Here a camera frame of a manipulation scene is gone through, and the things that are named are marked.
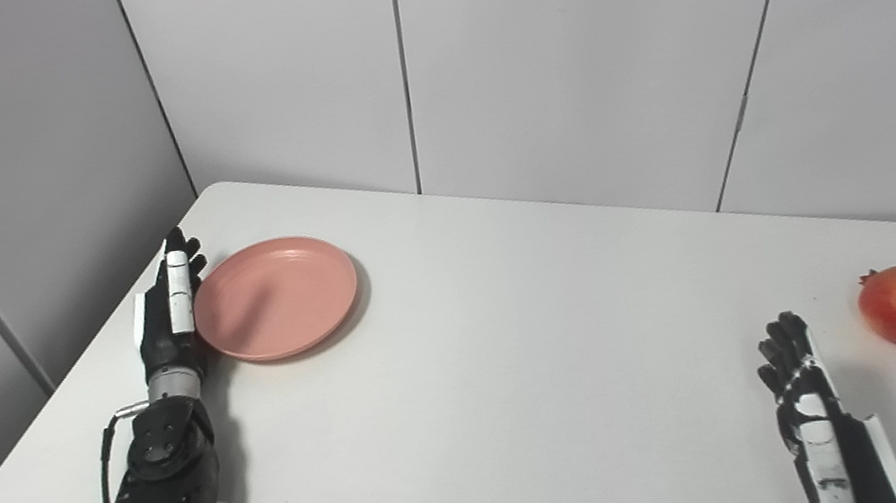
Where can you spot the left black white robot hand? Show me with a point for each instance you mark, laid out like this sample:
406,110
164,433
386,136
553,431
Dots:
165,326

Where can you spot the pink round plate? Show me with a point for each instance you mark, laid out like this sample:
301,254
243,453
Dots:
276,298

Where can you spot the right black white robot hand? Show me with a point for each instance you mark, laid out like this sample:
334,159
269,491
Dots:
829,433

